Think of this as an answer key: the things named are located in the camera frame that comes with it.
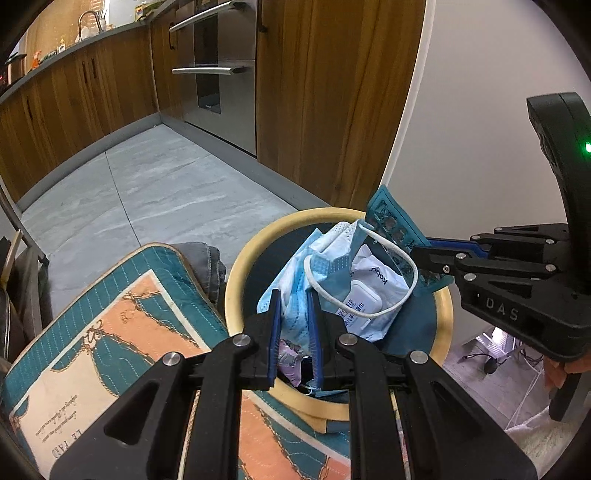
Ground white wipes packet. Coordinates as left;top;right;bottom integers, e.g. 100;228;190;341
337;242;416;342

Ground white fluffy rug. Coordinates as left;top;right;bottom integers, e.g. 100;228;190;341
503;406;571;480

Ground grey kitchen countertop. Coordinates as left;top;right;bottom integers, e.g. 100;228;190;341
0;0;195;104

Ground yellow rimmed round bin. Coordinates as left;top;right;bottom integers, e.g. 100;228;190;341
224;208;455;421

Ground blue face mask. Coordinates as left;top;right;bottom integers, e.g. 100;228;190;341
257;220;420;365

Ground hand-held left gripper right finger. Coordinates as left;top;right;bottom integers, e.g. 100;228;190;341
307;290;540;480

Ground metal faucet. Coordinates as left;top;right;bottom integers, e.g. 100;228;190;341
78;11;105;38

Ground teal blister pack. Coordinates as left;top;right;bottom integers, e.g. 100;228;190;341
365;185;451;294

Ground grey cloth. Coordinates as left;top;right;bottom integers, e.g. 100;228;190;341
175;242;228;303

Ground wooden pan handle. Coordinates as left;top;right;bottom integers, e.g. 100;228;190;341
0;230;23;289

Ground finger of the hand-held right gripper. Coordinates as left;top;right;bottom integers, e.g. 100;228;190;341
425;223;570;256
410;247;568;283

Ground wooden kitchen cabinets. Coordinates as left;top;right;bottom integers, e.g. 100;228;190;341
0;0;428;215

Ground teal and orange quilted mat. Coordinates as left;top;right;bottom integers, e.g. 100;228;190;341
0;242;407;480

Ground stainless steel oven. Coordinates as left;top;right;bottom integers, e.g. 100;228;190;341
168;0;258;158

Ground metal storage rack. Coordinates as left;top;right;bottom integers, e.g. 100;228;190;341
0;180;51;352

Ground person's right hand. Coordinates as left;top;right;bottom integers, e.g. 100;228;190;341
544;355;580;393

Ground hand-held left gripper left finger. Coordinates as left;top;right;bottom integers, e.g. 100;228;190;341
50;289;283;480

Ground black cable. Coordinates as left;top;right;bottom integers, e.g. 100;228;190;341
457;351;500;376

